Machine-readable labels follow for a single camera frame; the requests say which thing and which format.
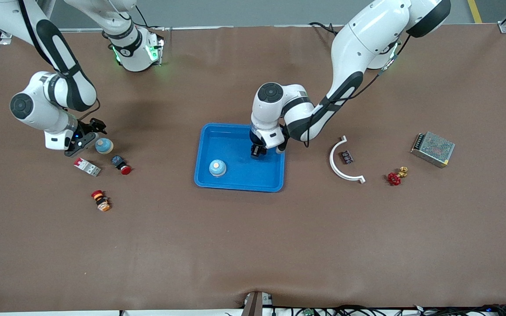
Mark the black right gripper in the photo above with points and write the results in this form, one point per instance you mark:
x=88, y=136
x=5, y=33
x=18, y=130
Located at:
x=87, y=128

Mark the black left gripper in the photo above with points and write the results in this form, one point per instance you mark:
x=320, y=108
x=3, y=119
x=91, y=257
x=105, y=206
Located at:
x=258, y=148

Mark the light blue call bell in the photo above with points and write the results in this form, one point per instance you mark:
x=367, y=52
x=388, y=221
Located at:
x=217, y=168
x=103, y=147

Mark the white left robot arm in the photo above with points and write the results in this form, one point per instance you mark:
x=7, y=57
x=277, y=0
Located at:
x=367, y=39

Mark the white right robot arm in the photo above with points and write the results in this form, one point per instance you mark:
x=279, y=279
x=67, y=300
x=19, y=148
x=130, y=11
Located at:
x=42, y=105

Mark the blue plastic tray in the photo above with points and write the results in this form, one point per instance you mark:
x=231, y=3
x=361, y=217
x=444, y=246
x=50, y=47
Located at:
x=235, y=149

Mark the white red circuit breaker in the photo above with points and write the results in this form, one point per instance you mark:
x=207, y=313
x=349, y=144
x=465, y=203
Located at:
x=87, y=167

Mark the red emergency stop button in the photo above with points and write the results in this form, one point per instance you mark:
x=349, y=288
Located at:
x=120, y=164

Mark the white half-round pipe clamp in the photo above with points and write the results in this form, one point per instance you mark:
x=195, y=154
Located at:
x=331, y=159

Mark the orange-collared red emergency button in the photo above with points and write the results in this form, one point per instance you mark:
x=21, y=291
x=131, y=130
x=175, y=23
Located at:
x=100, y=201

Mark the brown table cover mat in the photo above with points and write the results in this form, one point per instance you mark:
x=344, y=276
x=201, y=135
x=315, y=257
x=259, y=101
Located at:
x=253, y=241

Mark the brass valve red handwheel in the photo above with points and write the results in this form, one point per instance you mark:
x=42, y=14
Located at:
x=394, y=179

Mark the metal mesh power supply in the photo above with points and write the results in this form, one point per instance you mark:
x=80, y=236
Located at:
x=433, y=149

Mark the grey metal camera mount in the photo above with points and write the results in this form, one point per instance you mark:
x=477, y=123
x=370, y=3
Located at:
x=253, y=305

